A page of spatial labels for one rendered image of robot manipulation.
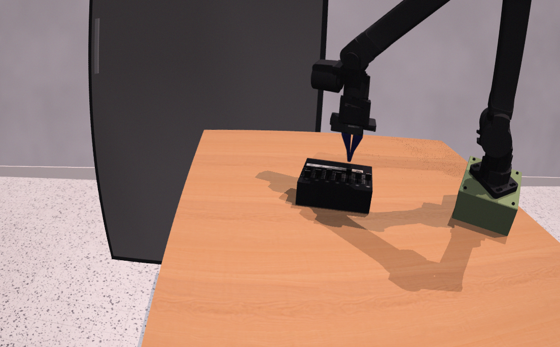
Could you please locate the black lighting desk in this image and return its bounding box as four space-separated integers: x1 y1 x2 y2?
295 158 373 214

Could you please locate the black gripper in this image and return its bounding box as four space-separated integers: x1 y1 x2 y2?
330 113 376 162

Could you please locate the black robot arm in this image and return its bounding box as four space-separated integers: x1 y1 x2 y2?
311 0 532 199

